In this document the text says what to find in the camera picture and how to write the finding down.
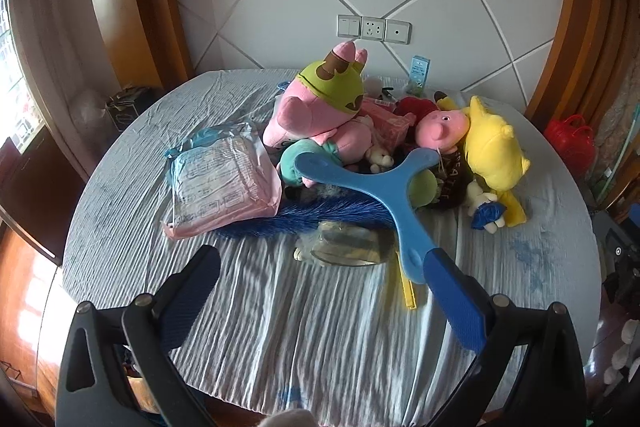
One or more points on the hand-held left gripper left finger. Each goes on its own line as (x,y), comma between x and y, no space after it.
(192,294)

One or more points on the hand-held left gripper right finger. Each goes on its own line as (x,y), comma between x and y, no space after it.
(455,302)

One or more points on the blue three-armed boomerang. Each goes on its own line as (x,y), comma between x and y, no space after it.
(380,187)

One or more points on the pink pig plush teal body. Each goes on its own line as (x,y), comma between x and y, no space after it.
(300,157)

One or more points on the large pink plush green hat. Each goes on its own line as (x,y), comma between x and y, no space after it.
(310,107)

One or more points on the yellow plastic stick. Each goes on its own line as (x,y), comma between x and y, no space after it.
(409,294)

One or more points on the small teddy bear blue dress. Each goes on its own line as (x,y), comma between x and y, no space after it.
(480,197)

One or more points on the crinkled bedsheet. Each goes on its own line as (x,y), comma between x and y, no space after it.
(300,332)

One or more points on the green round plush toy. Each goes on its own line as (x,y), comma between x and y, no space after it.
(425,189)

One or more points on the plastic bag with packet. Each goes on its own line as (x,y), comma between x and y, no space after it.
(220,177)

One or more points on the blue bristle brush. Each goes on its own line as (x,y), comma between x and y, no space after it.
(300,214)

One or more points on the yellow plush toy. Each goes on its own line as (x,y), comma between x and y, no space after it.
(492,147)

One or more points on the small teddy bear yellow dress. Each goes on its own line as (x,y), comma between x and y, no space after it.
(381,158)

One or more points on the pink pig plush red dress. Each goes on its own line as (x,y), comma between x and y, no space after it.
(440,129)

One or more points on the black equipment stand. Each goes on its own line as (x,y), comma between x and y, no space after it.
(622,257)

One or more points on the dark wooden cabinet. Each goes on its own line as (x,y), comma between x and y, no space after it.
(35,197)

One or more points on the pink tissue pack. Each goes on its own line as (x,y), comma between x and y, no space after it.
(390,124)

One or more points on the red plastic bag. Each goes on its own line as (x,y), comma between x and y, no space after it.
(570,144)

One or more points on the dark box with framed label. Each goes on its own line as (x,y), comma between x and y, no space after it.
(127,109)

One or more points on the small black item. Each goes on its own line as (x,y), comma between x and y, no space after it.
(389,93)

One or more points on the grey fluffy toy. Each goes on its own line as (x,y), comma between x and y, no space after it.
(373,84)

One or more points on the small milk carton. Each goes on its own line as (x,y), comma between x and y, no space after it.
(419,72)

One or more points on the white sheer curtain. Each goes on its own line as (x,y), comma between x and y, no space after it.
(55,57)

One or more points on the white wall round-hole socket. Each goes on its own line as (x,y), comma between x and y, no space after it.
(398,31)

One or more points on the white wall power socket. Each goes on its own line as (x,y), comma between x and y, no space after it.
(373,28)

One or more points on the white wall light switch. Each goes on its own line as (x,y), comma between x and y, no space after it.
(348,27)

